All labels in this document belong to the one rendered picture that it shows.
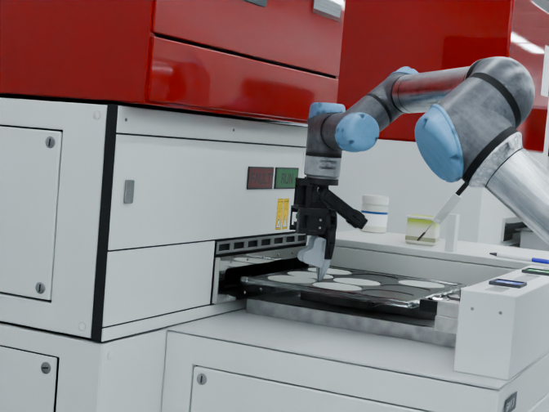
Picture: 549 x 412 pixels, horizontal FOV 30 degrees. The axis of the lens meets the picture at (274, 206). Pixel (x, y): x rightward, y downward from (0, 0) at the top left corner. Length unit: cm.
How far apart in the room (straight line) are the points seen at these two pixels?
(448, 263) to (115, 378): 86
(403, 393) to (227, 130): 65
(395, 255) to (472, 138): 79
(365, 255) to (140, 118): 81
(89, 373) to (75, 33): 58
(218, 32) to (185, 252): 42
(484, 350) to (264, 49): 74
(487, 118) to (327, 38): 77
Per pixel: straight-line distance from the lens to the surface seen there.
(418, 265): 235
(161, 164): 184
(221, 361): 188
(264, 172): 220
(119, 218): 175
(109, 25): 176
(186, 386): 192
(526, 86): 170
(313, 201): 210
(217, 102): 190
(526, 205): 162
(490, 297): 174
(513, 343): 175
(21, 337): 187
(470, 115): 164
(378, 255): 238
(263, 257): 221
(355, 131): 197
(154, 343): 190
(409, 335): 201
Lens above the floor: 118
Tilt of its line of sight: 4 degrees down
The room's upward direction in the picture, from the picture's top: 5 degrees clockwise
